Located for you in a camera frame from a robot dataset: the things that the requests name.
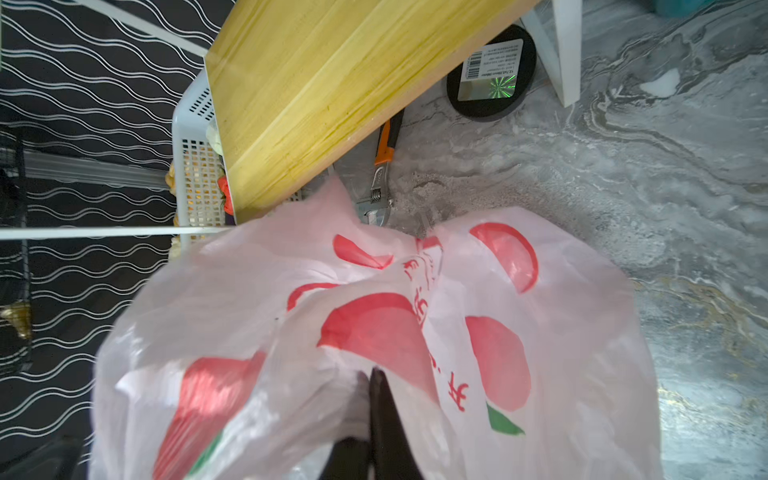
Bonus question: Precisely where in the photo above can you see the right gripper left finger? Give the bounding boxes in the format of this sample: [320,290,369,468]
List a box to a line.
[318,437,371,480]

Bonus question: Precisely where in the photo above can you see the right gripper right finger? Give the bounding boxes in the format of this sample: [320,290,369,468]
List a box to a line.
[369,367,423,480]

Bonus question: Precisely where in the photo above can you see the pink plastic grocery bag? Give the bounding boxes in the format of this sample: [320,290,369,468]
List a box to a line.
[88,179,663,479]

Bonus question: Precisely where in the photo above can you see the white plastic vegetable basket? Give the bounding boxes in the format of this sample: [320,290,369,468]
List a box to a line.
[169,71,234,251]

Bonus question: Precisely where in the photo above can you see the wooden two-tier shelf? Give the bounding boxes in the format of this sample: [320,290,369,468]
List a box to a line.
[205,1,583,222]

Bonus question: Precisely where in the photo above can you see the black tape roll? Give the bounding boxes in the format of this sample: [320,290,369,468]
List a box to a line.
[445,24,537,122]

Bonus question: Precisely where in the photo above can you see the orange handled wrench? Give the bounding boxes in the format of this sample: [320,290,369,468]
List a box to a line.
[356,109,405,227]

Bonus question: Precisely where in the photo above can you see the black wire wall basket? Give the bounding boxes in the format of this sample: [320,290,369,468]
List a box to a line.
[1,127,33,377]

